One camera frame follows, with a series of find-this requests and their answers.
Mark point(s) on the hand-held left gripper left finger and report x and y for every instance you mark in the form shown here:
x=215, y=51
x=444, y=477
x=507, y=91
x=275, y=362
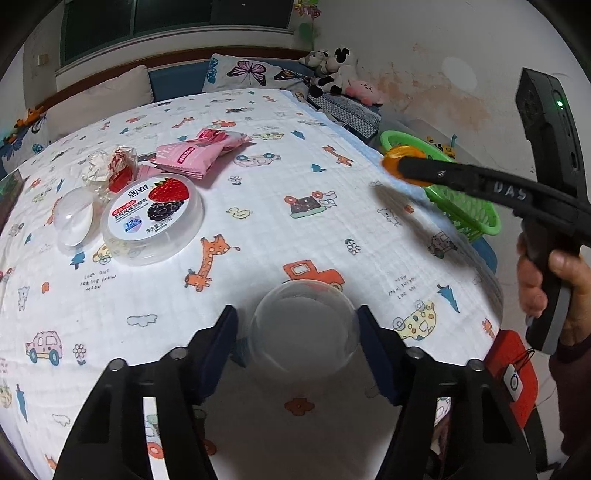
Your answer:
x=226, y=332

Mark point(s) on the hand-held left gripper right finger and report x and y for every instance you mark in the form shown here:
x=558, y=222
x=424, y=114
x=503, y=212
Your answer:
x=374, y=350

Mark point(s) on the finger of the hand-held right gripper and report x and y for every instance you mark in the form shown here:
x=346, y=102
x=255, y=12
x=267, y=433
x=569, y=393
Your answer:
x=466, y=177

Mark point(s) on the green plastic basket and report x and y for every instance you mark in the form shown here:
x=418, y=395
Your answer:
x=466, y=212

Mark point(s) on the clear plastic cup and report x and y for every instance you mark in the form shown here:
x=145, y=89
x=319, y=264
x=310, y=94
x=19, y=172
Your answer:
x=304, y=332

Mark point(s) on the orange jelly cup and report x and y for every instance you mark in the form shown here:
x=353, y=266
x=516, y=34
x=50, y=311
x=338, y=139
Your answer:
x=392, y=164

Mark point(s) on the person's right forearm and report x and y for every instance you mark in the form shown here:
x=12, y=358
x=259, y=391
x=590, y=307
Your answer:
x=575, y=406

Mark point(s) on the person's right hand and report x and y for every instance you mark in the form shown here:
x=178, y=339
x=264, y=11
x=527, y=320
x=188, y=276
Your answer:
x=531, y=286

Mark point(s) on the yellow toys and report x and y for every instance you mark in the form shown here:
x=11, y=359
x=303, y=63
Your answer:
x=441, y=146

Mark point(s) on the clear plastic storage box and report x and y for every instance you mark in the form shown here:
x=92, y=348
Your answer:
x=415, y=129

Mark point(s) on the dark striped cushion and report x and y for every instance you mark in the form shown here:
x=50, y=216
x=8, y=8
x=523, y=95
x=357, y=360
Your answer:
x=355, y=117

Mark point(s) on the red bag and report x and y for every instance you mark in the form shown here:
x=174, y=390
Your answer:
x=503, y=355

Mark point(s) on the pink plush toy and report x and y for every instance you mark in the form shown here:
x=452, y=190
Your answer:
x=364, y=90

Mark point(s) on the white printed cartoon blanket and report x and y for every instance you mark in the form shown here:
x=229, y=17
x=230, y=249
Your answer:
x=277, y=207

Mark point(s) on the round berry print container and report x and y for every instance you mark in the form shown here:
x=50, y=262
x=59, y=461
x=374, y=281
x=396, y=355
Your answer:
x=152, y=217

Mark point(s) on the white tag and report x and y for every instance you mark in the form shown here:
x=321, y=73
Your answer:
x=512, y=383

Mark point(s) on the black white cow plush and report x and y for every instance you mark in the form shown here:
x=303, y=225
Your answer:
x=332, y=69

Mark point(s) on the pink snack packet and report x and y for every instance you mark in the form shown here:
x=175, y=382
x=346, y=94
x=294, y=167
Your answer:
x=226, y=138
x=147, y=170
x=184, y=154

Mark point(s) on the clear oval plastic shell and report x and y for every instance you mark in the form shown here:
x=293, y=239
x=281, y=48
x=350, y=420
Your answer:
x=74, y=217

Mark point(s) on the red white crumpled wrapper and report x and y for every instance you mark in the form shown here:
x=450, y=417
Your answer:
x=121, y=166

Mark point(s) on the clear crumpled wrapper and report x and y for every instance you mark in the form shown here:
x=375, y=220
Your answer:
x=94, y=166

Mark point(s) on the butterfly print pillow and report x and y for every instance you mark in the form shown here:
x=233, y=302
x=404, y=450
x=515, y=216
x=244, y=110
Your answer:
x=249, y=74

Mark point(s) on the blue bed cushion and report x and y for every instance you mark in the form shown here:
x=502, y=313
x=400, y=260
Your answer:
x=180, y=81

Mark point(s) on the white pillow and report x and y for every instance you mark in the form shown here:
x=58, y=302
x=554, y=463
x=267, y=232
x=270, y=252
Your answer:
x=101, y=99

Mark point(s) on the blue printed pillow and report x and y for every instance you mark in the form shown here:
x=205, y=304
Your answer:
x=23, y=143

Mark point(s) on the orange toy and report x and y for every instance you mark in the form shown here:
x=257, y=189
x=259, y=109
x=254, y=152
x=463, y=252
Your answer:
x=27, y=119

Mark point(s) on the dark window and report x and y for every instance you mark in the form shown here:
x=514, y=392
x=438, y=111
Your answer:
x=161, y=23

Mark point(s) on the colourful hanging wall toy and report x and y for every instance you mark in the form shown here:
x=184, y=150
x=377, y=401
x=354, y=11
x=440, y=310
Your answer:
x=307, y=27

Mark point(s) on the wall switch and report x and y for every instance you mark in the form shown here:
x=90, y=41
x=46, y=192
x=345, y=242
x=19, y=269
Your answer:
x=42, y=59

